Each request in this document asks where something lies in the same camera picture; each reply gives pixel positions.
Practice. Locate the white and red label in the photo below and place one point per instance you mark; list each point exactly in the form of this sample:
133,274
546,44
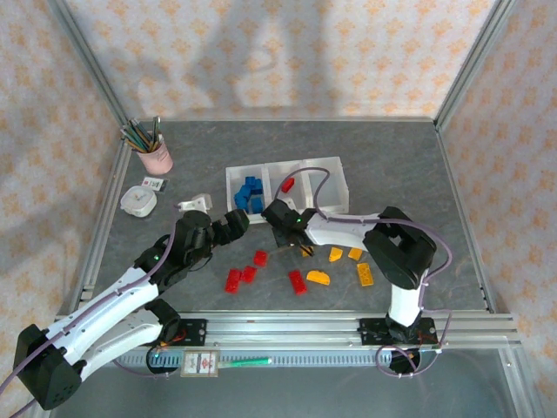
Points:
199,363

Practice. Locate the yellow sloped lego brick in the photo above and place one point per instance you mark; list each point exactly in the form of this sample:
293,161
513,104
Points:
354,253

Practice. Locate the white plastic bin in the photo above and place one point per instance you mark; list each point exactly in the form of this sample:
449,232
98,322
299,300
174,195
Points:
232,183
274,174
337,187

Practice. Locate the small printed card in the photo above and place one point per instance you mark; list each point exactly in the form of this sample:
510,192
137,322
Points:
154,184

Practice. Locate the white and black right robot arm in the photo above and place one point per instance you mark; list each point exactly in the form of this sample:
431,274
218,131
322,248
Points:
344,233

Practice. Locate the yellow half-round lego brick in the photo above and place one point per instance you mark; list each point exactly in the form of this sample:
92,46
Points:
317,277

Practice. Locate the colored pencil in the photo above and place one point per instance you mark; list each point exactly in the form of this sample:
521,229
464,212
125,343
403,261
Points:
132,137
130,143
138,130

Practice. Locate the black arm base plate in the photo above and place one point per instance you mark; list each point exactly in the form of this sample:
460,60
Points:
370,328
196,328

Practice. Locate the pink pencil cup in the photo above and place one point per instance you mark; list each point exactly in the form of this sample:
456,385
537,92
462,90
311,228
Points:
156,161

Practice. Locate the blue sloped lego brick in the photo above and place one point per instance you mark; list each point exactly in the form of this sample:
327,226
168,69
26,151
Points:
240,206
243,190

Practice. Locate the aluminium frame post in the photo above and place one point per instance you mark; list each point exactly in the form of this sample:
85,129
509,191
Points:
474,65
87,61

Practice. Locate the long red lego brick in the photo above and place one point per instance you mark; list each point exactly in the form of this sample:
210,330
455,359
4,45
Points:
298,282
232,281

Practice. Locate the aluminium table edge rail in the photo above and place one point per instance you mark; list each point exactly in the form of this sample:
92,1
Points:
106,209
283,118

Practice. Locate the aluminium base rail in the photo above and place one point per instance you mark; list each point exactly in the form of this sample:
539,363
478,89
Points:
283,333

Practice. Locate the dark pen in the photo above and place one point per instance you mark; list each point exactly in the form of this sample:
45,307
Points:
155,130

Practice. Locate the yellow flat lego plate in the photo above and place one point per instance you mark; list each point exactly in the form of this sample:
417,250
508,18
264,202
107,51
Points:
365,274

